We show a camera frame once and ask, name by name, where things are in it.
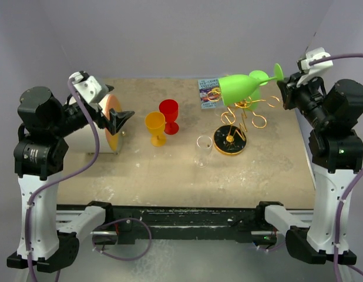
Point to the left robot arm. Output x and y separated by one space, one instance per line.
39 161

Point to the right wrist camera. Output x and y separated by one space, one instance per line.
309 68

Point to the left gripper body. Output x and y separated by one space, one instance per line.
73 117

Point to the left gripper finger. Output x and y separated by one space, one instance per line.
117 120
107 88

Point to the green goblet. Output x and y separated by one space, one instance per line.
235 88
256 88

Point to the green goblet front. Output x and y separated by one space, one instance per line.
256 88

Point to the treehouse paperback book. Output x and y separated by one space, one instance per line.
209 93

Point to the red plastic goblet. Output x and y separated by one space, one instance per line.
170 109

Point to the white cylinder with orange lid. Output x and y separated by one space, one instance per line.
83 141

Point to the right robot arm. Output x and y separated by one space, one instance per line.
337 156

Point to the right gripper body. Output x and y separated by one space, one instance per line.
309 98

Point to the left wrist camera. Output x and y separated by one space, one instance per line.
87 86

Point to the gold wine glass rack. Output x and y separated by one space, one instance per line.
230 138

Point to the clear wine glass standing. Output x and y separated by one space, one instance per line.
204 146

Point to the orange plastic goblet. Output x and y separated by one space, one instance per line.
155 123

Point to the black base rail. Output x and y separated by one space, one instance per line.
131 223

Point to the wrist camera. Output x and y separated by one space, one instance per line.
87 86
309 68

